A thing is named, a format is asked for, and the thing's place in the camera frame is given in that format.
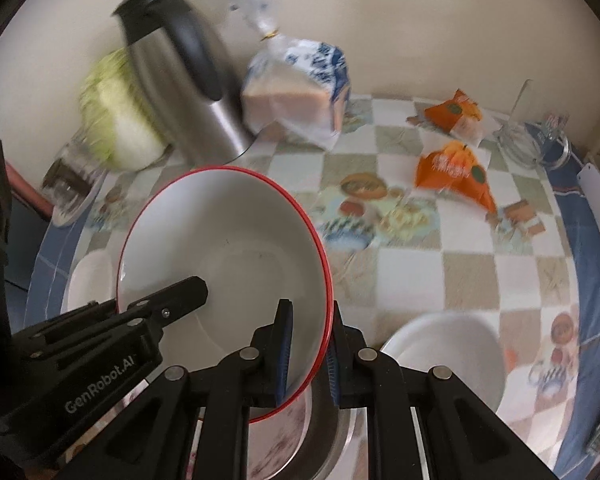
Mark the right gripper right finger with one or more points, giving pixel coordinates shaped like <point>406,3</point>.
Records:
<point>345,375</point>

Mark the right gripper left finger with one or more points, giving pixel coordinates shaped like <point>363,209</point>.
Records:
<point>268,380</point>

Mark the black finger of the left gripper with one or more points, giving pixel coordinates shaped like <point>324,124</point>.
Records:
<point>169,304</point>

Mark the small white bowl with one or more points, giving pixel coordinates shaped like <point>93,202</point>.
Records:
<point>92,279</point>

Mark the strawberry pattern red-rimmed bowl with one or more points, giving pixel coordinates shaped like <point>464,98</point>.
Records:
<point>253,245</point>

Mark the floral rimmed white plate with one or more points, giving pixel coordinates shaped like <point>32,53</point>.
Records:
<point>275,441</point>

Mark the round metal tray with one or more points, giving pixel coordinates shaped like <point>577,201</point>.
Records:
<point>330,433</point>

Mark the large white bowl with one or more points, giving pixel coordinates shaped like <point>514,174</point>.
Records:
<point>462,342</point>

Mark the white floral serving tray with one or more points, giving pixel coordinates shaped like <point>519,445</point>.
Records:
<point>66,214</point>

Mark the patterned checkered tablecloth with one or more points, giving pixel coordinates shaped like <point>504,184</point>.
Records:
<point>398,252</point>

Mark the napa cabbage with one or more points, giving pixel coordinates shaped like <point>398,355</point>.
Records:
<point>118,126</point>

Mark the near orange snack packet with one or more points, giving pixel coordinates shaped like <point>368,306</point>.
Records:
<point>455,168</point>

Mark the orange snack packet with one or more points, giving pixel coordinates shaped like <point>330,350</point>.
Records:
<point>461,117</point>
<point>455,168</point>

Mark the stainless steel thermos jug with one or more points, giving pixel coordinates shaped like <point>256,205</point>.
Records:
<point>187,78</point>

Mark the far orange snack packet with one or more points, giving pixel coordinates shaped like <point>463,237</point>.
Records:
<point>461,117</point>

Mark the bagged sliced bread loaf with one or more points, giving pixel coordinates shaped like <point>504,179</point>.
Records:
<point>295,88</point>

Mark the clear glass mug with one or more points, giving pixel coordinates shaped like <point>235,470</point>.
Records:
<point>534,135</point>

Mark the white rectangular device box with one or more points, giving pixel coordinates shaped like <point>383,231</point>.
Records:
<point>589,181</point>

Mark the glass teapot brown handle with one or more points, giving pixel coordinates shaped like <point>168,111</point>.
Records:
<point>71,175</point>

